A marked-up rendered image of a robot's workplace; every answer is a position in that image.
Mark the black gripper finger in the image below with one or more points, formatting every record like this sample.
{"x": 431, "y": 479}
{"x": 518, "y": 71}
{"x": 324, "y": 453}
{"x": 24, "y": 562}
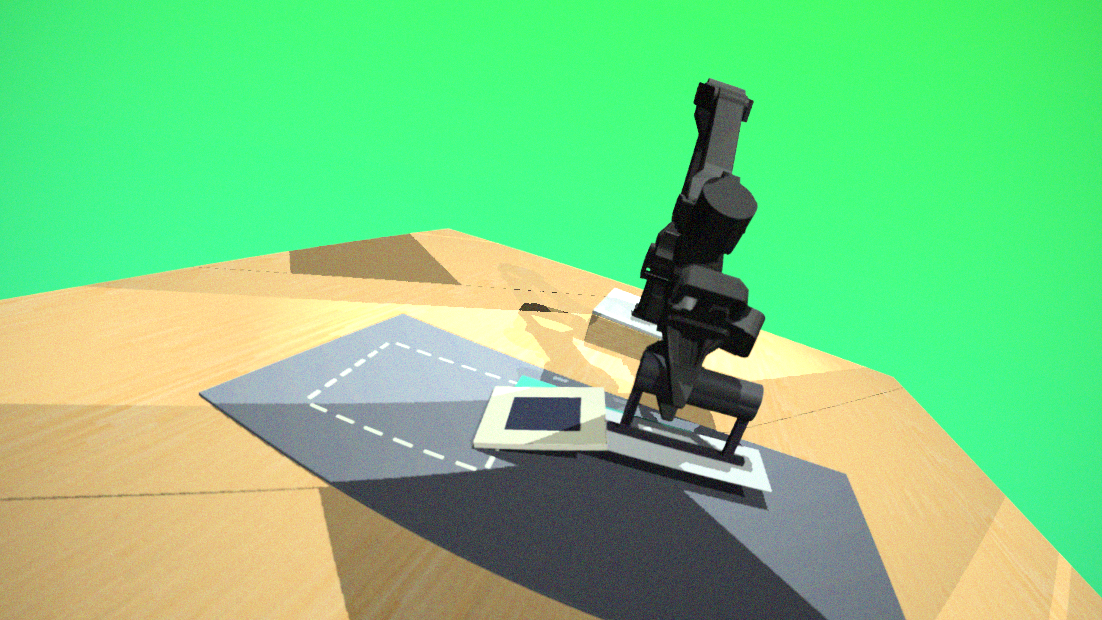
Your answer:
{"x": 667, "y": 411}
{"x": 686, "y": 343}

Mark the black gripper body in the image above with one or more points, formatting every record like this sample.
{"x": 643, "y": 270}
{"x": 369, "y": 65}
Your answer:
{"x": 694, "y": 287}

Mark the teal flat trowel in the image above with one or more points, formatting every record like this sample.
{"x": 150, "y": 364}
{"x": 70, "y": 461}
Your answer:
{"x": 525, "y": 381}

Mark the white square tile with dark blue centre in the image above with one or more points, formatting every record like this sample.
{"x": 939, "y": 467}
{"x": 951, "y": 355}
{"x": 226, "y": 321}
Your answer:
{"x": 548, "y": 418}

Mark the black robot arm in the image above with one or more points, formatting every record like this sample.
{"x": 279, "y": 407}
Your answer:
{"x": 710, "y": 215}

